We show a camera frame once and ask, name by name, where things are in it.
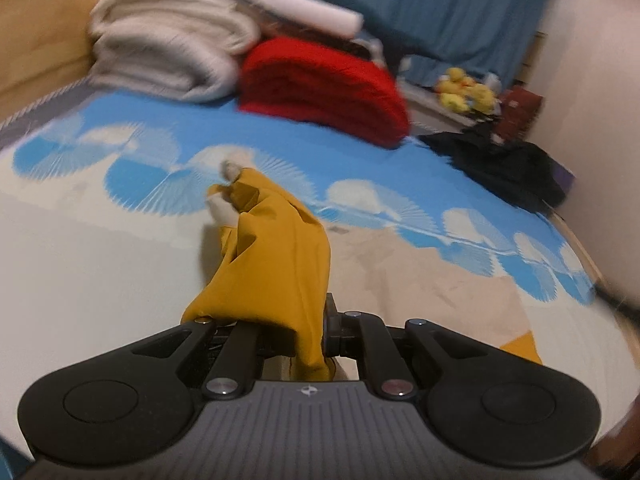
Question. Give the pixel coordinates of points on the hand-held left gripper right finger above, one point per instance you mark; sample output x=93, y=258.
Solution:
x=332, y=330

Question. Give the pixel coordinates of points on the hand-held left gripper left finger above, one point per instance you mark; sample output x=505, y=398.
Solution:
x=235, y=355

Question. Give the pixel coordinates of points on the beige and mustard jacket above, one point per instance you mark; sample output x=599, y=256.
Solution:
x=280, y=240

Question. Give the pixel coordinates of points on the pile of black clothes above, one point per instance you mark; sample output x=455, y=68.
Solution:
x=510, y=170

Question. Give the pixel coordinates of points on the blue fan-patterned bed sheet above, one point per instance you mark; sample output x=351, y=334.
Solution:
x=100, y=260

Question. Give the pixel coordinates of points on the red folded blanket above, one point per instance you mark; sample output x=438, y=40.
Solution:
x=320, y=90

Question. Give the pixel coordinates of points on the yellow teddy bear plush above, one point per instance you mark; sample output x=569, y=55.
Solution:
x=460, y=95

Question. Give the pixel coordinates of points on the purple box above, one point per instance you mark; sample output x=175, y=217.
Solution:
x=566, y=180

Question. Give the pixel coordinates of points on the dark red bag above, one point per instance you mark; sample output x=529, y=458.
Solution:
x=517, y=110

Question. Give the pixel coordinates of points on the white folded fluffy blanket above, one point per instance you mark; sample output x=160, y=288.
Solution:
x=165, y=45

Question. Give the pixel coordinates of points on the white bolster cushion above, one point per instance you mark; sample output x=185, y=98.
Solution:
x=300, y=5

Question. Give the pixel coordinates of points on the blue curtain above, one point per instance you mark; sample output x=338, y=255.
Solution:
x=450, y=10

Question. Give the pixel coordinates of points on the wooden bed frame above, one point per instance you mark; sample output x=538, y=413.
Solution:
x=582, y=255

